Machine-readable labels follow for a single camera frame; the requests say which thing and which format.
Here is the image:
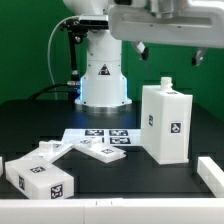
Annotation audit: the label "white front rail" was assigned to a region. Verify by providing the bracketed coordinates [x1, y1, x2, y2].
[0, 198, 224, 224]

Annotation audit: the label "white left door panel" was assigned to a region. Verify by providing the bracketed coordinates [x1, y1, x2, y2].
[20, 140, 74, 164]

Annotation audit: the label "white marker base sheet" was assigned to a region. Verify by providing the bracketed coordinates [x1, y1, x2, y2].
[62, 129, 141, 146]

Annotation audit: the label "white curved cable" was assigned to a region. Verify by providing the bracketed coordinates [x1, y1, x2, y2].
[47, 15, 80, 86]

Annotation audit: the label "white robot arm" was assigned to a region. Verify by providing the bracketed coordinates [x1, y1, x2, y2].
[63, 0, 224, 111]

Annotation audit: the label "black camera on stand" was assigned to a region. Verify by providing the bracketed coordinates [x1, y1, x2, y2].
[59, 16, 109, 100]

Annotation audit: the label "white right rail block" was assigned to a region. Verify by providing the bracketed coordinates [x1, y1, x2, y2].
[197, 157, 224, 198]

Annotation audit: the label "white cabinet box part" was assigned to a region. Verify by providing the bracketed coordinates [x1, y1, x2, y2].
[5, 159, 74, 200]

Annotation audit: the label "black base cables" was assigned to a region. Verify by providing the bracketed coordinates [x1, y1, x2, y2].
[27, 81, 82, 102]

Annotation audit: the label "white left rail block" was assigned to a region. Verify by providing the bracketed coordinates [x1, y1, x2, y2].
[0, 156, 3, 177]

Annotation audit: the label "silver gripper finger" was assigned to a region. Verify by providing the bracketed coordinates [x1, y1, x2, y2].
[133, 42, 149, 61]
[192, 47, 208, 66]

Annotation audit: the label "white door panel with knob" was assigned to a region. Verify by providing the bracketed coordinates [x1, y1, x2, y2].
[73, 137, 126, 163]

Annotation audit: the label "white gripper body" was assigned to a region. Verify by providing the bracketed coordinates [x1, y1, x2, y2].
[108, 0, 224, 48]

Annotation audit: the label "white rail block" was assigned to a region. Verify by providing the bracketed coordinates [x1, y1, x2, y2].
[197, 157, 224, 198]
[0, 156, 3, 177]

